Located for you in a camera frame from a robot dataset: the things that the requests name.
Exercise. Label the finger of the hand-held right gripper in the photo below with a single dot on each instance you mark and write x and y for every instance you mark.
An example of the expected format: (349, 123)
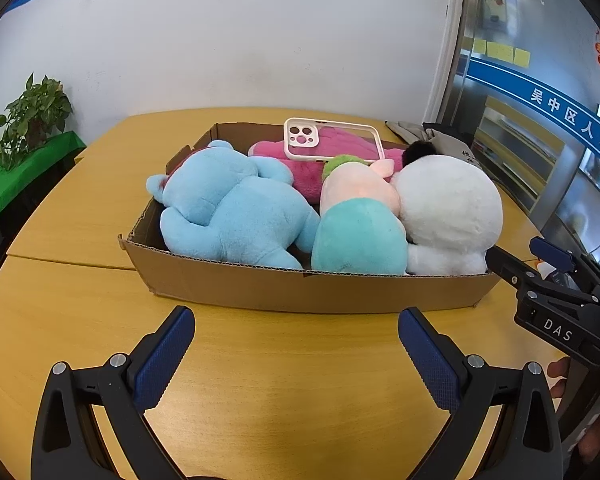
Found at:
(507, 262)
(552, 254)

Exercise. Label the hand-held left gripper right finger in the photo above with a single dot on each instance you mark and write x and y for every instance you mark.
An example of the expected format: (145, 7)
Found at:
(430, 360)

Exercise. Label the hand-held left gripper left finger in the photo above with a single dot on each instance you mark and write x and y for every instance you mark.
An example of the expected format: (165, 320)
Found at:
(162, 360)

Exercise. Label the brown cardboard box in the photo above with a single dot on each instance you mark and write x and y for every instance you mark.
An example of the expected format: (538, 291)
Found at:
(280, 287)

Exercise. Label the light blue plush toy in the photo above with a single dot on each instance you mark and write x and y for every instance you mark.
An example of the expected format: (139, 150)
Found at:
(230, 210)

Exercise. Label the wooden desktop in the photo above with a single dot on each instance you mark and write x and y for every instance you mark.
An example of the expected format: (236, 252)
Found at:
(280, 355)

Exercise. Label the person's right hand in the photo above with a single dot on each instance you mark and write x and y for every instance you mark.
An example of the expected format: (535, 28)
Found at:
(557, 371)

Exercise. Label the white plush toy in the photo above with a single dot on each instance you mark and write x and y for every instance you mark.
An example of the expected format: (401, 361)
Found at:
(445, 210)

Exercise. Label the beige cloth bag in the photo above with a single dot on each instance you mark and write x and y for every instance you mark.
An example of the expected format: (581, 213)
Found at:
(450, 144)

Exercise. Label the pig plush toy teal body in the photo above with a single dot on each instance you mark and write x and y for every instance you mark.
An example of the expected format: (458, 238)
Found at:
(360, 240)

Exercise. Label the blue banner strip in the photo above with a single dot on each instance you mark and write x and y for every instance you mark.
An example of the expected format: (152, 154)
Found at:
(530, 92)

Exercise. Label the yellow sticky note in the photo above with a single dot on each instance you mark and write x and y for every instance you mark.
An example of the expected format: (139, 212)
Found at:
(500, 51)
(479, 46)
(521, 56)

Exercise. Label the pink plush toy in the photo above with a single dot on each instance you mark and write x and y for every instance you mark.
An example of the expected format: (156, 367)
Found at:
(305, 182)

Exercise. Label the green table cloth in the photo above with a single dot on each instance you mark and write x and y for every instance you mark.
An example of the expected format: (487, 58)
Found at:
(25, 170)

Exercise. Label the white-framed clear phone case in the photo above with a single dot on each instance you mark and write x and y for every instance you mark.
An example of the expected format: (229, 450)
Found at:
(292, 149)

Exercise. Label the cartoon bear sticker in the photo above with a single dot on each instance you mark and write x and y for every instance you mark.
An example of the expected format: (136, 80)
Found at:
(499, 5)

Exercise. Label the green potted plant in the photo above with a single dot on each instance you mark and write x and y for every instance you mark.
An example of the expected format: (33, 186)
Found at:
(35, 110)

